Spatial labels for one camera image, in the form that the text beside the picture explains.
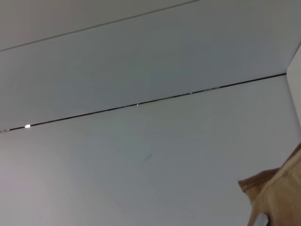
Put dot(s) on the khaki canvas food bag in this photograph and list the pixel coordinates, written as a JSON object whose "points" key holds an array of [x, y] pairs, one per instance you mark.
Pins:
{"points": [[279, 193]]}

